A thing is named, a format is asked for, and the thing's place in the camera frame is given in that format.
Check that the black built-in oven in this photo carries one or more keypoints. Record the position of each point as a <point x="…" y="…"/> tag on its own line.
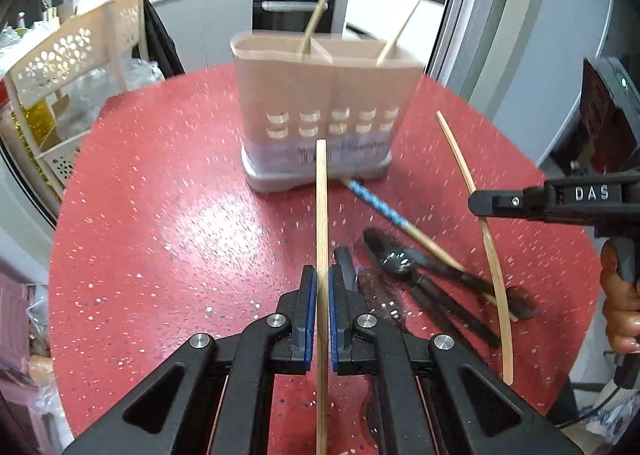
<point x="285" y="7"/>

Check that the beige plastic shelf rack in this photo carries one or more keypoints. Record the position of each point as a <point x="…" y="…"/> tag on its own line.
<point x="65" y="42"/>

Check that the blue patterned wooden chopstick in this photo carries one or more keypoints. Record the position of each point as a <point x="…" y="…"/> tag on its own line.
<point x="380" y="207"/>

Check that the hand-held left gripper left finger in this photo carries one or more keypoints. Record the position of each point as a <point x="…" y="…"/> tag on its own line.
<point x="311" y="317"/>

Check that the pink plastic stool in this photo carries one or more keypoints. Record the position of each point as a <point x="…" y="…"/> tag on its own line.
<point x="15" y="305"/>

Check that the yellow oil bottle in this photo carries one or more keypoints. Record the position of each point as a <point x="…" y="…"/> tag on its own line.
<point x="30" y="120"/>

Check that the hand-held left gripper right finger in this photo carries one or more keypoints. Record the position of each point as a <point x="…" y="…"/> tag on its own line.
<point x="336" y="322"/>

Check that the person's right hand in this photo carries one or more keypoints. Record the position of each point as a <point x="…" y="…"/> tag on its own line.
<point x="617" y="310"/>

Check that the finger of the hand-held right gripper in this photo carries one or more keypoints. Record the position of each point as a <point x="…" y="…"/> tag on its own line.
<point x="505" y="202"/>

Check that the crumpled clear plastic bag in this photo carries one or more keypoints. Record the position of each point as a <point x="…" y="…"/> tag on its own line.
<point x="42" y="385"/>

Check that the grey sliding door frame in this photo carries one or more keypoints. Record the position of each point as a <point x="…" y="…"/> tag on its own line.
<point x="500" y="10"/>

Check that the beige plastic utensil holder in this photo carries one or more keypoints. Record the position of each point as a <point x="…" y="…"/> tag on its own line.
<point x="280" y="95"/>

